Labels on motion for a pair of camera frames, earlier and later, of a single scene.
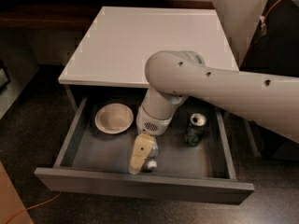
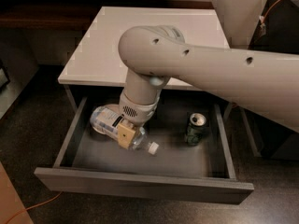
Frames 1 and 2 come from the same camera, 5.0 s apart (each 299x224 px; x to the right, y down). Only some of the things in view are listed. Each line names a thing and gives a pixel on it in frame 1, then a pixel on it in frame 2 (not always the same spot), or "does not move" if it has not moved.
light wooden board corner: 12,210 does not move
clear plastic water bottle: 151,161 to 107,120
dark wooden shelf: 70,13 does not move
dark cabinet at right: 275,49 does not move
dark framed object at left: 5,78 does not move
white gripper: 150,125 to 137,113
